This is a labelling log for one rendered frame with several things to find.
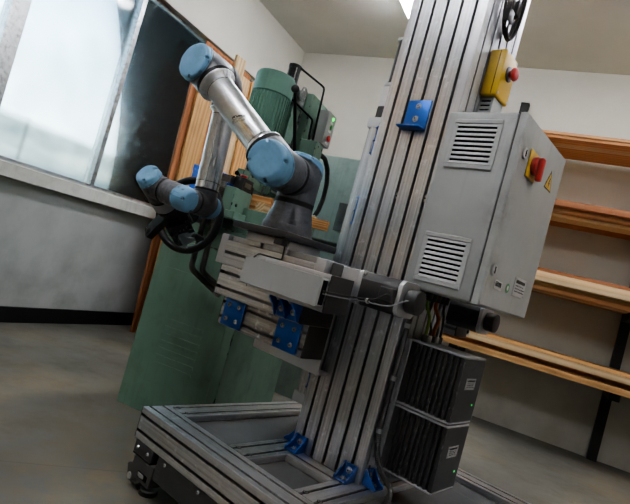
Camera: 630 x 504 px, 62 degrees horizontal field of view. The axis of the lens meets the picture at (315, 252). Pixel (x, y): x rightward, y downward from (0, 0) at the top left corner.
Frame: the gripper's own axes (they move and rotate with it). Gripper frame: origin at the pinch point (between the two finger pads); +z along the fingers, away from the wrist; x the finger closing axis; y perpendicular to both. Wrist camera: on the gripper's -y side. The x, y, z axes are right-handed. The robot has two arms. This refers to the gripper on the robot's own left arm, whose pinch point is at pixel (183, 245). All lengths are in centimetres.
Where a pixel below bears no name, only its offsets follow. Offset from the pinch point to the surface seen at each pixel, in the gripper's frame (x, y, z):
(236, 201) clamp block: 19.1, 20.7, 5.5
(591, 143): 93, 237, 119
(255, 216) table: 15.8, 25.7, 13.0
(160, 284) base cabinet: 11.3, -20.6, 30.9
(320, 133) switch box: 68, 63, 26
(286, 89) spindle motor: 65, 52, -4
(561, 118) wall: 148, 253, 146
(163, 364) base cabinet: -17, -27, 46
